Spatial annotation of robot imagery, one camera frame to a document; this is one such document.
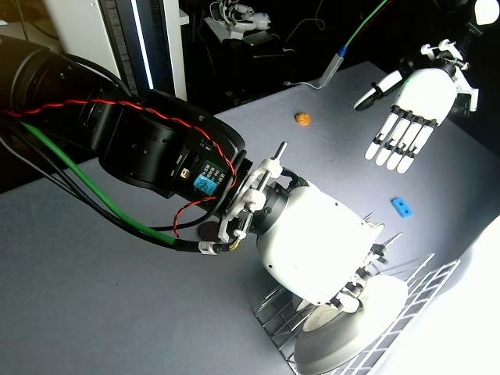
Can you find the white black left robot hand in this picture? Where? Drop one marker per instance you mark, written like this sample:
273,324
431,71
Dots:
426,97

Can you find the blue block with two holes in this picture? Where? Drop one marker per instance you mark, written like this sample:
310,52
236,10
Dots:
401,207

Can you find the orange swirl pastry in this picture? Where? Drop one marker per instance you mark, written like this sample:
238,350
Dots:
303,119

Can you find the flat grey box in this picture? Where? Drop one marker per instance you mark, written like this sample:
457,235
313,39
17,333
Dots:
258,38

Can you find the spare white robot hand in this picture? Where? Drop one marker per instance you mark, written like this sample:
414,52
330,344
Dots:
250,19

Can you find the round dark brown cookie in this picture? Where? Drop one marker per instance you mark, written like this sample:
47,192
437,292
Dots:
207,232

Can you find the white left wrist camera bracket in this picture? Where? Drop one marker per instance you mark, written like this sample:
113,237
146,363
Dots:
470,97

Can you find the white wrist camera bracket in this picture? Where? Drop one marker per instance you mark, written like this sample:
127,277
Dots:
470,97
269,166

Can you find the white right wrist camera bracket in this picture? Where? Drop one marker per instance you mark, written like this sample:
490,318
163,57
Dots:
269,166

